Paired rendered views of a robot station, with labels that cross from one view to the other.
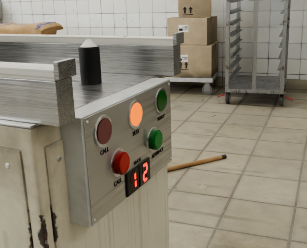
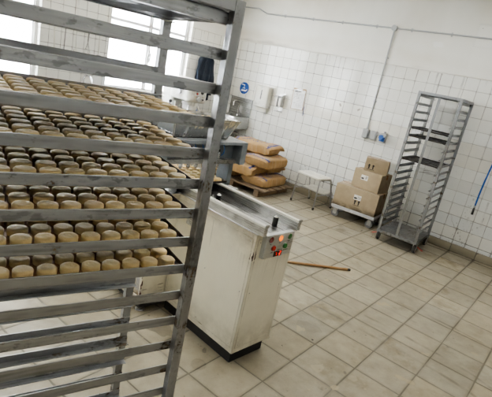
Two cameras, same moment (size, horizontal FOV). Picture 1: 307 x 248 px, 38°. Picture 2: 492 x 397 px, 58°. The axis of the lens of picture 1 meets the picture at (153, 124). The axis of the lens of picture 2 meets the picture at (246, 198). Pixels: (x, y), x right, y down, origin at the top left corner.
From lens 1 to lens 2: 1.88 m
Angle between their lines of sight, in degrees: 14
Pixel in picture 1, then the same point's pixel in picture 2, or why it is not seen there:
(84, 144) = (266, 241)
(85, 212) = (262, 255)
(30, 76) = (260, 225)
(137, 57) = (288, 222)
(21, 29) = (257, 146)
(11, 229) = (246, 254)
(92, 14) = (307, 146)
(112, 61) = (282, 220)
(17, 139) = (254, 236)
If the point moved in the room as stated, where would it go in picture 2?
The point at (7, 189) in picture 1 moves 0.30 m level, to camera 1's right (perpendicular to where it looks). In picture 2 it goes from (248, 245) to (301, 261)
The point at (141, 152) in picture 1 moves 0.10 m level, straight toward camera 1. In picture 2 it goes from (280, 247) to (276, 254)
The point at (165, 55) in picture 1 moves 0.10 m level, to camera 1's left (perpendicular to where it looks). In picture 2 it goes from (296, 224) to (279, 220)
